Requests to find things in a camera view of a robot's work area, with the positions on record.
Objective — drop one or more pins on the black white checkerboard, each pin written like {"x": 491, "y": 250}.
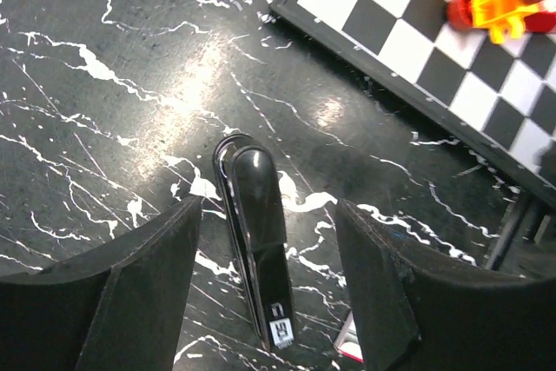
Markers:
{"x": 497, "y": 99}

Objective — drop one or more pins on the open staple box tray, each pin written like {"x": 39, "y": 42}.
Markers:
{"x": 347, "y": 342}

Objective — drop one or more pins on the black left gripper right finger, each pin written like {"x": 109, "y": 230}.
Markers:
{"x": 416, "y": 308}

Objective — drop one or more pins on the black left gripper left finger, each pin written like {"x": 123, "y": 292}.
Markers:
{"x": 118, "y": 306}

